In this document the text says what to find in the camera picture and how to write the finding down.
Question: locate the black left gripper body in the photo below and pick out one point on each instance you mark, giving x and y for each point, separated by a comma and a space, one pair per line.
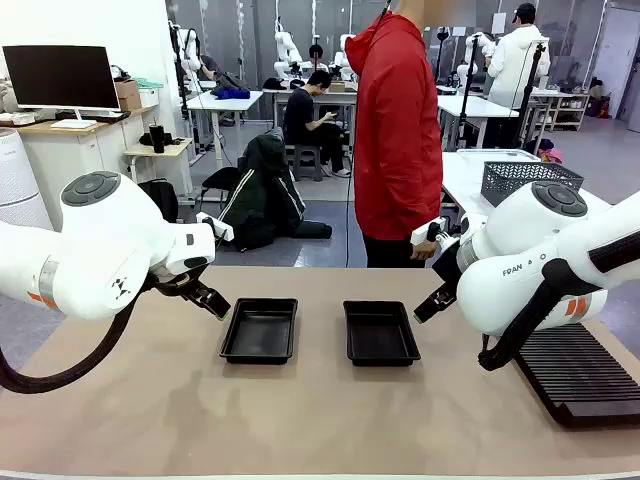
175, 285

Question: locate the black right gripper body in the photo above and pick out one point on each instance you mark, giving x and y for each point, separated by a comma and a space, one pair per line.
447, 267

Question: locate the black plastic ESD tray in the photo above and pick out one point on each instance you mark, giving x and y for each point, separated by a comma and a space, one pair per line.
258, 332
381, 334

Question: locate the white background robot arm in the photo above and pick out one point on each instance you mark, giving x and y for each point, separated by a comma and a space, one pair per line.
189, 50
340, 60
480, 50
287, 47

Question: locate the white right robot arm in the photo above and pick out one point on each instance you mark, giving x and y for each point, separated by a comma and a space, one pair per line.
525, 235

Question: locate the red-sleeved right forearm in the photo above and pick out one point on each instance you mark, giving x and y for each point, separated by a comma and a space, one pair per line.
432, 200

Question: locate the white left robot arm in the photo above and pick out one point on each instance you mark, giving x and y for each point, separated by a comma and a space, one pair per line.
100, 240

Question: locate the person's right hand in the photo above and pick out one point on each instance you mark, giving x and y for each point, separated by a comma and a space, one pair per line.
427, 251

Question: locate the black backpack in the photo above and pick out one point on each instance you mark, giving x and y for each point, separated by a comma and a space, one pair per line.
160, 197

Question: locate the black chair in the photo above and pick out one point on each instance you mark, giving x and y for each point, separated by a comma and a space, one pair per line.
215, 180

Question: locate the dark green striped jacket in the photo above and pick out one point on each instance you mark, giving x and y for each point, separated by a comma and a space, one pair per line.
262, 200

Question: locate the grey plastic mesh basket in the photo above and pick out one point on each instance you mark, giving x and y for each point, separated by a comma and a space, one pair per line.
520, 177

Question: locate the white shallow plastic tray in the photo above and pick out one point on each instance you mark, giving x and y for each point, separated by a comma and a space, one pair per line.
500, 154

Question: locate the small wooden side table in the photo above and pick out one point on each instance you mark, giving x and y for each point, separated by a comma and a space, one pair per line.
160, 150

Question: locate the black tumbler with straw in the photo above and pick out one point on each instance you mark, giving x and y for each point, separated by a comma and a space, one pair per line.
157, 137

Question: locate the person in red jacket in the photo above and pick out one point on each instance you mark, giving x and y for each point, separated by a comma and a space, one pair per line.
395, 125

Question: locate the pink bag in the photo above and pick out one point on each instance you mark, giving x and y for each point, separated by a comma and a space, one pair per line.
550, 150

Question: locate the white background table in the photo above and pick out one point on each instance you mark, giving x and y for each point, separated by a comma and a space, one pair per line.
225, 107
350, 96
480, 107

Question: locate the black slotted board rack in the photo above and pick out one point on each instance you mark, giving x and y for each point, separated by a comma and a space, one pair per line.
585, 380

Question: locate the grey plastic stool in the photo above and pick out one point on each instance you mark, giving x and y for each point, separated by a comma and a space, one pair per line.
307, 160

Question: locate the black tripod stand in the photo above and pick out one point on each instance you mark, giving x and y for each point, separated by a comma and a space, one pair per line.
470, 90
530, 90

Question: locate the black keyboard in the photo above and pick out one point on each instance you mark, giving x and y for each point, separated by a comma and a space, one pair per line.
95, 116

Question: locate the white storage box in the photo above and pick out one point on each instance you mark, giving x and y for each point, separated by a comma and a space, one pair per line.
149, 97

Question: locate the brown cardboard box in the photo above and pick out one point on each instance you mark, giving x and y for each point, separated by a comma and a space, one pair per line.
127, 95

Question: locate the white shelf rack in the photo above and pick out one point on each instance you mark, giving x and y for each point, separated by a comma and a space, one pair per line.
565, 107

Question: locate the blue cloth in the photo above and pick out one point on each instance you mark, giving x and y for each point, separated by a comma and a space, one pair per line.
231, 93

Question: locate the seated person in black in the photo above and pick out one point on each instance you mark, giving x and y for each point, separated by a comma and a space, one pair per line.
305, 120

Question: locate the person in white top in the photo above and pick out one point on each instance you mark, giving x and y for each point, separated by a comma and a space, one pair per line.
517, 65

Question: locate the black monitor on white stand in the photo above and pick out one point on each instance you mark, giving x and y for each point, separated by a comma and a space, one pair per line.
60, 75

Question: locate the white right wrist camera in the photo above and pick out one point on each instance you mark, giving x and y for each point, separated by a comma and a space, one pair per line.
425, 231

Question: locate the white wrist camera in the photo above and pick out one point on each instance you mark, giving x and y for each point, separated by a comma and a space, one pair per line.
215, 227
425, 231

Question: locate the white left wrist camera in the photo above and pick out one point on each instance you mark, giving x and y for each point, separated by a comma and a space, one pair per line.
215, 227

